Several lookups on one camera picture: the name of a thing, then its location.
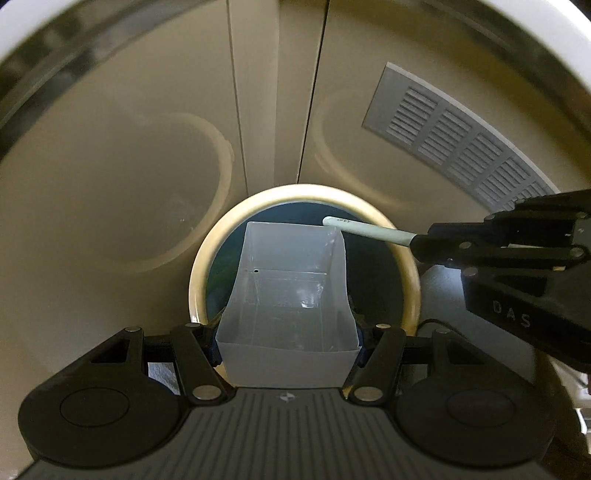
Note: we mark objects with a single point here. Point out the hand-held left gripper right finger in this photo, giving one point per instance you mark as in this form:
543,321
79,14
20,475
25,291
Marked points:
383,355

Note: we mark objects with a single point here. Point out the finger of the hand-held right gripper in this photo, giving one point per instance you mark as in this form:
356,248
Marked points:
508,258
531,221

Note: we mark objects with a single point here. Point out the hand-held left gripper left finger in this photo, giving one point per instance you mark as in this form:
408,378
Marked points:
198,350

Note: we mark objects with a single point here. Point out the translucent plastic weighing boat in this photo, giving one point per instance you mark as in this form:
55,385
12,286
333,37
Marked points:
286,332

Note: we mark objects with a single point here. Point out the pale green plastic stick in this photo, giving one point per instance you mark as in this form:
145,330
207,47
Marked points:
369,230

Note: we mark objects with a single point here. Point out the grey cabinet vent grille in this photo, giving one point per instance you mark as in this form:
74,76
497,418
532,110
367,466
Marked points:
461,134

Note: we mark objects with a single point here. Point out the beige cabinet door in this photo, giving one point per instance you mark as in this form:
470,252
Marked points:
351,152
115,207

